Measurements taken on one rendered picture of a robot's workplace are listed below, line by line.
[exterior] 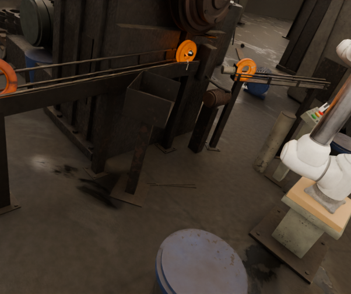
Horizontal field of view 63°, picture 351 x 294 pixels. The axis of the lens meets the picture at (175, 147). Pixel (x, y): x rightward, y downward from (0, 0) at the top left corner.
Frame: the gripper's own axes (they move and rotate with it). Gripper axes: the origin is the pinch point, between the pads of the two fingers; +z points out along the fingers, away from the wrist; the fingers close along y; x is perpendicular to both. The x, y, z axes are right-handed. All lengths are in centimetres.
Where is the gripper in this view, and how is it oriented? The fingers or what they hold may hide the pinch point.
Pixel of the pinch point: (324, 107)
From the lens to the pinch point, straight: 213.5
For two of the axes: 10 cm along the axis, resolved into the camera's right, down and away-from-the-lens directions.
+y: -6.8, 2.5, -6.9
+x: 5.5, 8.0, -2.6
